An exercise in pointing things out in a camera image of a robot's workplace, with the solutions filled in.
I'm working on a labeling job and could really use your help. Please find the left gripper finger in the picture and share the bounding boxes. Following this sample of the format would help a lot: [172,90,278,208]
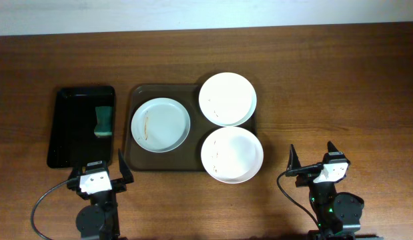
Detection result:
[118,149,134,184]
[68,167,82,182]

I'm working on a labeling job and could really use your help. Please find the green scrubbing sponge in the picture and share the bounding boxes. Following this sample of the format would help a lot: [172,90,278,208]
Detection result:
[94,106,113,137]

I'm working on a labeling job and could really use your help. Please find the white plate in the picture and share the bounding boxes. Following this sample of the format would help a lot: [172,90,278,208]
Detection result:
[200,127,264,184]
[198,72,257,127]

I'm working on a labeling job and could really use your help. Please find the black rectangular tray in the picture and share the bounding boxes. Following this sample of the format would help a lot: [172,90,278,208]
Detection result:
[47,85,115,169]

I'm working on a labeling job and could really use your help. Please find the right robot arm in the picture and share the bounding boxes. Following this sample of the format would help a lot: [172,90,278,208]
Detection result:
[280,141,379,239]

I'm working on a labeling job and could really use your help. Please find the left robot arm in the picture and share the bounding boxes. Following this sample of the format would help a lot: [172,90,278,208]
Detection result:
[67,151,134,240]

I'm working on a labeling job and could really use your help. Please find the pale blue plate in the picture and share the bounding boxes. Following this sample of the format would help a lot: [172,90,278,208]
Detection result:
[130,97,191,153]

